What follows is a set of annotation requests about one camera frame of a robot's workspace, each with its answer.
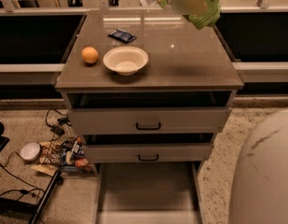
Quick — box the green rice chip bag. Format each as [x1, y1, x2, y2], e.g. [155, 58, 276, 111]
[158, 0, 221, 30]

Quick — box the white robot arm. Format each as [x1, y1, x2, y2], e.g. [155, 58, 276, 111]
[228, 108, 288, 224]

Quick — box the grey drawer cabinet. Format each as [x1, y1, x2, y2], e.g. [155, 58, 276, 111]
[54, 8, 244, 175]

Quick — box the top grey drawer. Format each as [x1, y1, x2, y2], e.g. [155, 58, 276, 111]
[68, 107, 231, 135]

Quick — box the grey drawer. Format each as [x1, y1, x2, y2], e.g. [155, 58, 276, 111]
[83, 143, 213, 163]
[68, 107, 231, 135]
[93, 162, 205, 224]

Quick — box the middle grey drawer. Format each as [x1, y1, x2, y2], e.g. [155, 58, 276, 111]
[83, 143, 213, 163]

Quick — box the bottom grey drawer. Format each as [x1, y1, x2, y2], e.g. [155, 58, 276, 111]
[93, 162, 205, 224]

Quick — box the white paper bowl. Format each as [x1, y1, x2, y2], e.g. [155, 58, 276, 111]
[103, 46, 149, 76]

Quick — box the orange fruit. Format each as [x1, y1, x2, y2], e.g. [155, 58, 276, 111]
[81, 47, 99, 63]

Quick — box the blue snack packet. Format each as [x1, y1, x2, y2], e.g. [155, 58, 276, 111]
[108, 29, 136, 44]

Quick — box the basket of snack packets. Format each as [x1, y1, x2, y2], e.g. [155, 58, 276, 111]
[32, 137, 94, 176]

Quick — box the white bowl on floor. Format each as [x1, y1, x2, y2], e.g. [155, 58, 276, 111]
[20, 143, 40, 161]

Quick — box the black top drawer handle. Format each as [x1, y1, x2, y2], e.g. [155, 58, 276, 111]
[135, 122, 161, 131]

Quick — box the black drawer handle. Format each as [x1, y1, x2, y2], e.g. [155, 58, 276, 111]
[135, 122, 161, 131]
[137, 154, 159, 161]

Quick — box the black middle drawer handle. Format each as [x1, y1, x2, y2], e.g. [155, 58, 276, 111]
[137, 154, 159, 161]

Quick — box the black power adapter cable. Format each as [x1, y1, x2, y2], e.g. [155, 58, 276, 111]
[45, 108, 73, 142]

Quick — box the black floor cable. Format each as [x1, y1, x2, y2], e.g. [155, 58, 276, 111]
[0, 151, 46, 201]

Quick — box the black stand frame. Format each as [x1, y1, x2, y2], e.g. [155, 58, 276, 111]
[0, 170, 62, 224]

